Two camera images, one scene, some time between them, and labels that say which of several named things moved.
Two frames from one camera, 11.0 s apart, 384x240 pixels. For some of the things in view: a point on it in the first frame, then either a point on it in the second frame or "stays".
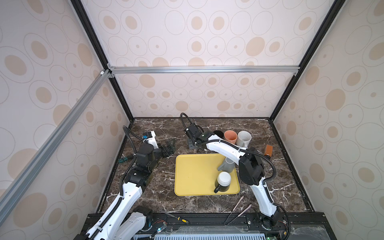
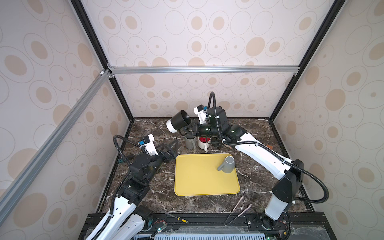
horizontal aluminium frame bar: [114, 70] stays
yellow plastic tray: [196, 174] stays
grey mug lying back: [227, 165] stays
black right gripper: [190, 145] → [194, 130]
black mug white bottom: [223, 181] → [181, 119]
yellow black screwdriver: [182, 220] stays
